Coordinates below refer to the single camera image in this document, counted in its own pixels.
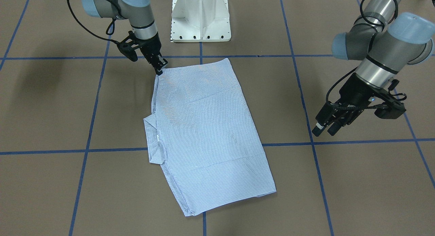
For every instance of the white camera pillar with base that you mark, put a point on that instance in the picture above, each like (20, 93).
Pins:
(200, 21)

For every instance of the light blue striped shirt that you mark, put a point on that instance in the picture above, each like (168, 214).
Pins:
(202, 134)

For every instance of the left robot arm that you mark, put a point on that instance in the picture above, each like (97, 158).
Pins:
(385, 42)

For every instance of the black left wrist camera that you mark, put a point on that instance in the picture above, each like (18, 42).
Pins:
(392, 106)

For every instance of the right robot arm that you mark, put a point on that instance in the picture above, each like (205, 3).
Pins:
(144, 34)

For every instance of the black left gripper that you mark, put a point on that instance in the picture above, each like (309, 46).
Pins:
(354, 90)

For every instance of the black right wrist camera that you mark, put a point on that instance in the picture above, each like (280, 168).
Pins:
(128, 46)

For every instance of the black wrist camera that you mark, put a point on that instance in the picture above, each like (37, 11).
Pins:
(392, 106)
(128, 46)

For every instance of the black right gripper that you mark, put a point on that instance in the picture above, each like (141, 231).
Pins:
(150, 48)

